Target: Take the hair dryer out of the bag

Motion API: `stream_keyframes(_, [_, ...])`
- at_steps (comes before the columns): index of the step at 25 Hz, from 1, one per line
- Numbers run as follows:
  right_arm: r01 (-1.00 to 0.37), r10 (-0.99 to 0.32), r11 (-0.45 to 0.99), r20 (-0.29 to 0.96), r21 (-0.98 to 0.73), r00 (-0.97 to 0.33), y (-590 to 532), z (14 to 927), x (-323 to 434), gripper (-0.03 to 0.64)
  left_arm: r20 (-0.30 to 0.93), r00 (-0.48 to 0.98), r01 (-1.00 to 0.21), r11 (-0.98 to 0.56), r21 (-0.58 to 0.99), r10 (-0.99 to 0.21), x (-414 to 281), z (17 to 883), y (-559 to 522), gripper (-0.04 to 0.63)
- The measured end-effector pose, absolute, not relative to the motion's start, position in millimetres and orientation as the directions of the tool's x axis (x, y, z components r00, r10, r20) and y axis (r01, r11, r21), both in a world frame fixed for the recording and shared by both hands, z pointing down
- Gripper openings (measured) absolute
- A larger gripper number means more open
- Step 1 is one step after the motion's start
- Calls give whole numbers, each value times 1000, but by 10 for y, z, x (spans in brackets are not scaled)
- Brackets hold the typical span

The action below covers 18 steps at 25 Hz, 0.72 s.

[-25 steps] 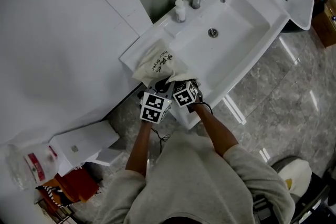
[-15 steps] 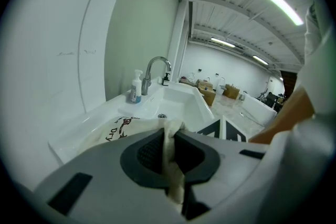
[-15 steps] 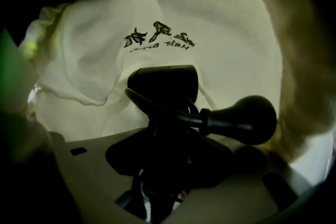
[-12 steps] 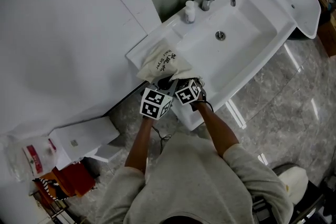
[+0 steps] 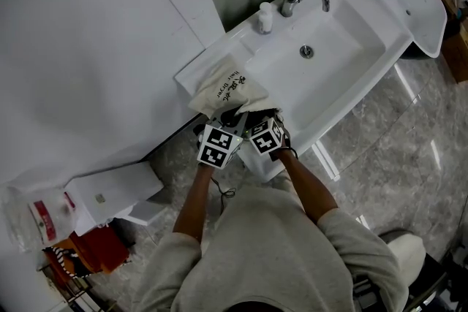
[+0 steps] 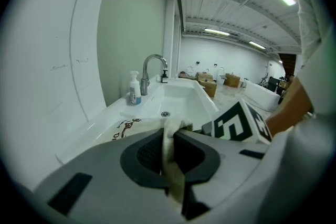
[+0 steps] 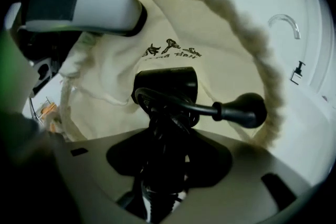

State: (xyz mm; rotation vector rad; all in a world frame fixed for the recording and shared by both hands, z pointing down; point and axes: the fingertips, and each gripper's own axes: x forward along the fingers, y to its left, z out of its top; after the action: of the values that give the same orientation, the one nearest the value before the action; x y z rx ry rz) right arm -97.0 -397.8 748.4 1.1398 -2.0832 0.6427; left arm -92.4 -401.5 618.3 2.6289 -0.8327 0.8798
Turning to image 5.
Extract orange cloth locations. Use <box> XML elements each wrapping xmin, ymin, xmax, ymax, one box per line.
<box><xmin>41</xmin><ymin>224</ymin><xmax>131</xmax><ymax>281</ymax></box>

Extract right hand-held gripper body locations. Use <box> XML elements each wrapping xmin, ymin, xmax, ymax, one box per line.
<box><xmin>248</xmin><ymin>114</ymin><xmax>287</xmax><ymax>157</ymax></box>

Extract black white striped cloth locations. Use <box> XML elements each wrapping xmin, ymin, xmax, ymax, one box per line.
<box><xmin>46</xmin><ymin>246</ymin><xmax>93</xmax><ymax>281</ymax></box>

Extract wooden rack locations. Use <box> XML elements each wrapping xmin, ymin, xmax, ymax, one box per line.
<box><xmin>35</xmin><ymin>259</ymin><xmax>107</xmax><ymax>312</ymax></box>

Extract large brown cardboard box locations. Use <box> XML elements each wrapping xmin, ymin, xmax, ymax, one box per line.
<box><xmin>441</xmin><ymin>18</ymin><xmax>468</xmax><ymax>85</ymax></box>

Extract black hair dryer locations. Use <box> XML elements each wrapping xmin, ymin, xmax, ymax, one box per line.
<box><xmin>251</xmin><ymin>107</ymin><xmax>285</xmax><ymax>121</ymax></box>

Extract white water dispenser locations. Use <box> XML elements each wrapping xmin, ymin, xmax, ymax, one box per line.
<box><xmin>64</xmin><ymin>160</ymin><xmax>165</xmax><ymax>228</ymax></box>

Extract black chair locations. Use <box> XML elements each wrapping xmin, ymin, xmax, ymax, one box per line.
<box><xmin>350</xmin><ymin>251</ymin><xmax>451</xmax><ymax>312</ymax></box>

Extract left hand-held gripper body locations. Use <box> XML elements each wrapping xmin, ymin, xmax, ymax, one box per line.
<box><xmin>197</xmin><ymin>119</ymin><xmax>246</xmax><ymax>170</ymax></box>

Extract person's right forearm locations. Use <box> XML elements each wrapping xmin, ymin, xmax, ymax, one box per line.
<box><xmin>271</xmin><ymin>148</ymin><xmax>339</xmax><ymax>226</ymax></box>

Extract clear plastic bag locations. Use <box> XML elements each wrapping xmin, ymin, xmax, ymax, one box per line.
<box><xmin>0</xmin><ymin>185</ymin><xmax>80</xmax><ymax>254</ymax></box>

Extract white vanity sink cabinet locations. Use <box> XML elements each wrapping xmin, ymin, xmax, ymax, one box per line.
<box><xmin>174</xmin><ymin>0</ymin><xmax>414</xmax><ymax>183</ymax></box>

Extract white pump bottle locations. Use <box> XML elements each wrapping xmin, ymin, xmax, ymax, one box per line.
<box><xmin>256</xmin><ymin>1</ymin><xmax>274</xmax><ymax>35</ymax></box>

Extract person's beige trousers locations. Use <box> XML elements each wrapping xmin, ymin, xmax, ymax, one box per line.
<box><xmin>379</xmin><ymin>229</ymin><xmax>427</xmax><ymax>290</ymax></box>

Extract person's left forearm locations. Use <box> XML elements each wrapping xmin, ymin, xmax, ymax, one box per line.
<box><xmin>172</xmin><ymin>164</ymin><xmax>215</xmax><ymax>244</ymax></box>

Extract beige cloth bag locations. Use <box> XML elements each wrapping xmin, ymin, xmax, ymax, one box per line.
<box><xmin>186</xmin><ymin>53</ymin><xmax>272</xmax><ymax>122</ymax></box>

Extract white loose basin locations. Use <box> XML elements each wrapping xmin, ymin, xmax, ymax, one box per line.
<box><xmin>372</xmin><ymin>0</ymin><xmax>448</xmax><ymax>60</ymax></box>

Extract person's beige shirt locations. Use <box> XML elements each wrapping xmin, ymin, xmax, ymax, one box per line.
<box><xmin>131</xmin><ymin>177</ymin><xmax>411</xmax><ymax>312</ymax></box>

